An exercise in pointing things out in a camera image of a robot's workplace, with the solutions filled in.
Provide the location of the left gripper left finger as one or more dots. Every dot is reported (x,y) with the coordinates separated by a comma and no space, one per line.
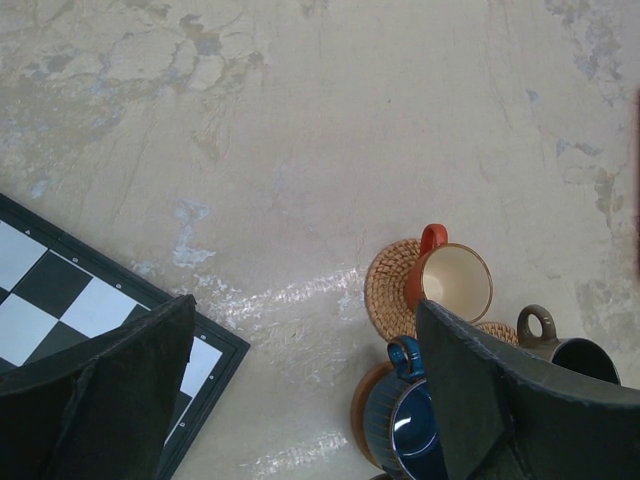
(102,408)

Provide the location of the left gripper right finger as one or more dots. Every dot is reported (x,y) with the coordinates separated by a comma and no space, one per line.
(503,413)

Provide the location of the round light cork coaster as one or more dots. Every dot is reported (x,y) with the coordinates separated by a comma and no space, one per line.
(502,332)

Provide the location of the black cup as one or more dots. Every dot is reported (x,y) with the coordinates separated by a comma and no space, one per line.
(536,331)

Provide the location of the dark blue cup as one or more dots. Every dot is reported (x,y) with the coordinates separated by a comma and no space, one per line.
(399,423)

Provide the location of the light wooden coaster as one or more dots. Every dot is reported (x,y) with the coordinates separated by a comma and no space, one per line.
(358,404)

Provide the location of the pink cup gold inside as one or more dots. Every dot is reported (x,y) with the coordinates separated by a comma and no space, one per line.
(450,274)

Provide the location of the scalloped light cork coaster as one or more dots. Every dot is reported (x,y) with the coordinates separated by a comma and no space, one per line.
(384,289)

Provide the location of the black white chessboard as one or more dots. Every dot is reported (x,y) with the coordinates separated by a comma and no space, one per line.
(57,292)

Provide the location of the pink tray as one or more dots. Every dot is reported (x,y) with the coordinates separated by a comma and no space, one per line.
(636,171)

